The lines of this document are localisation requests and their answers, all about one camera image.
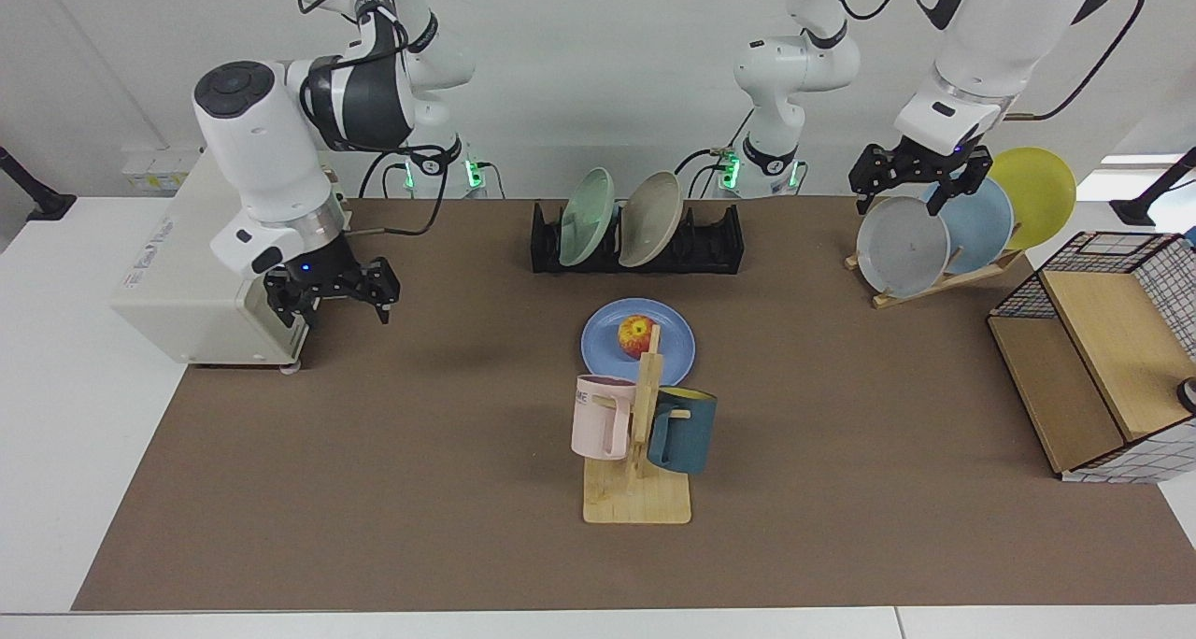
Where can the red yellow apple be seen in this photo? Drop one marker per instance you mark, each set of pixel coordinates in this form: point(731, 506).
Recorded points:
point(633, 335)

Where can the light blue plate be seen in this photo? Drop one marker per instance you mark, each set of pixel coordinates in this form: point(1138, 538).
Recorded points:
point(981, 228)

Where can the grey plate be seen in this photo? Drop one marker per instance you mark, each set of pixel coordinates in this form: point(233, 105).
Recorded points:
point(902, 247)

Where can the yellow plate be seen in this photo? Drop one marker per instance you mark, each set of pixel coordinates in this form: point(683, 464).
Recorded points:
point(1037, 191)

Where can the wooden plate rack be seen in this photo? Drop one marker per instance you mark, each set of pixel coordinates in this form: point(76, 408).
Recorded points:
point(934, 289)

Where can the black dish rack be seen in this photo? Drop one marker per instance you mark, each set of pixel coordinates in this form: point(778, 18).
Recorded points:
point(710, 247)

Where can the beige plate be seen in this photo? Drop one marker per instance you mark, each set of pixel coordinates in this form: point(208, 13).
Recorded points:
point(651, 219)

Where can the green plate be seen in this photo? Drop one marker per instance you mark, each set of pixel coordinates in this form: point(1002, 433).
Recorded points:
point(587, 219)

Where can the pale toaster oven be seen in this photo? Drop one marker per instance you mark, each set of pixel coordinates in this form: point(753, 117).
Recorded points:
point(177, 293)

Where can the brown table cloth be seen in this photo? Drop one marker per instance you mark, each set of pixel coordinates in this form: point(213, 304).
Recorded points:
point(420, 508)

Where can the pink cup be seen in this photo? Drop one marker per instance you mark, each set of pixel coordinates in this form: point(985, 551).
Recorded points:
point(598, 419)

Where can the dark blue cup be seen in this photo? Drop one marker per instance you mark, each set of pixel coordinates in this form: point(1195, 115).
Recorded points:
point(687, 433)

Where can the dark round knob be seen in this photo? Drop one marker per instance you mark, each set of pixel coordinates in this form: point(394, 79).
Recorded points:
point(1188, 396)

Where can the wooden cup stand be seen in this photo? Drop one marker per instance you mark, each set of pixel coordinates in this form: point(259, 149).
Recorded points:
point(635, 504)

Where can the white wall socket box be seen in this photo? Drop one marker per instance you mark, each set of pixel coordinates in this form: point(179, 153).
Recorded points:
point(154, 167)

